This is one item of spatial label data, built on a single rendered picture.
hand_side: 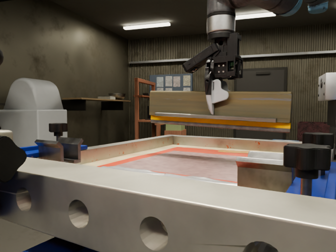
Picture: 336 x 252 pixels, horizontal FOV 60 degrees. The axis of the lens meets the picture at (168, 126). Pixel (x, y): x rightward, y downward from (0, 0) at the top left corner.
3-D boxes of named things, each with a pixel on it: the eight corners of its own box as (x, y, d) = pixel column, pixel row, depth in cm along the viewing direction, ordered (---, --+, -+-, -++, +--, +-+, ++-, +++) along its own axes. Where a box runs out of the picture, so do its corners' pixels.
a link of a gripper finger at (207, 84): (208, 93, 75) (211, 60, 76) (203, 93, 76) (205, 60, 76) (215, 97, 79) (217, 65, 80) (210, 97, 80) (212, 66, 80)
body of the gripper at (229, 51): (234, 78, 73) (234, 29, 72) (202, 79, 78) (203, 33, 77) (243, 80, 80) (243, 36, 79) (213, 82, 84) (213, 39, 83)
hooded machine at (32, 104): (-2, 179, 447) (-6, 77, 438) (31, 171, 510) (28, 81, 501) (39, 184, 422) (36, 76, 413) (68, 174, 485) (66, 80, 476)
